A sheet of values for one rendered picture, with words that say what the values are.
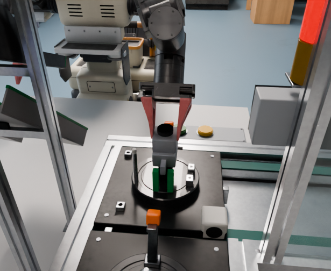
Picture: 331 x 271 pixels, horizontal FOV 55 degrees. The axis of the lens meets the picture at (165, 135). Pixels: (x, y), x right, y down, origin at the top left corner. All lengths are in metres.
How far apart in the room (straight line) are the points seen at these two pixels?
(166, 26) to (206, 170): 0.33
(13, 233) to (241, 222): 0.42
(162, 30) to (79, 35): 0.81
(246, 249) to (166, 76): 0.33
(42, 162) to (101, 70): 0.58
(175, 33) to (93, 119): 0.66
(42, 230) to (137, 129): 0.45
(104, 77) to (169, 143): 0.84
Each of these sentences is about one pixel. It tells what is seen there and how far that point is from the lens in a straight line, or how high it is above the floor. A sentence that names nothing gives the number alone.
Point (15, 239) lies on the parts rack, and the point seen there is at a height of 1.04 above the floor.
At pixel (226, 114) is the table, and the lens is 1.14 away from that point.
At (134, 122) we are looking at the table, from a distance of 1.08.
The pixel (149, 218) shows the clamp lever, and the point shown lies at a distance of 0.47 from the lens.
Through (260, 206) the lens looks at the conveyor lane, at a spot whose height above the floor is 0.92.
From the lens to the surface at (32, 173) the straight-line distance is 0.93.
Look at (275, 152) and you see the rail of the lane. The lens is 0.81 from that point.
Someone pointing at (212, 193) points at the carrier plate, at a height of 0.97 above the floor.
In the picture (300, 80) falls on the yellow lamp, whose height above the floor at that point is 1.27.
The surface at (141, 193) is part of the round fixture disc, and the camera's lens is 0.62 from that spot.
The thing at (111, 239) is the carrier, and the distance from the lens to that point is 0.58.
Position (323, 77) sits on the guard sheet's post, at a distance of 0.38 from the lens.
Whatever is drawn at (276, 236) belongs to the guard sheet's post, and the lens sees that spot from 0.53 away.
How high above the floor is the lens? 1.42
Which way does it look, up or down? 34 degrees down
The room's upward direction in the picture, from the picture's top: straight up
